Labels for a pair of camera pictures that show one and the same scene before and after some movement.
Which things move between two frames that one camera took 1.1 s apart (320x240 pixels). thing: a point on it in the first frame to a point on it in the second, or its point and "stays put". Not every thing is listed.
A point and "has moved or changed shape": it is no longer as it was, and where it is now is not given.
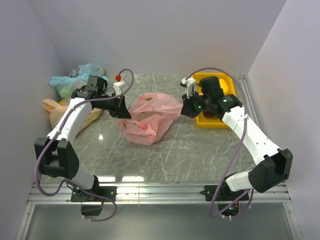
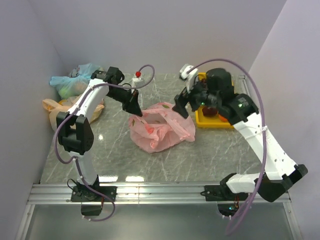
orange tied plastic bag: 57,109 stays put
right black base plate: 224,193 stays put
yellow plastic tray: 204,122 stays put
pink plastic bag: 152,115 has moved or changed shape
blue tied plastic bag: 77,77 stays put
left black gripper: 119,109 to 131,105
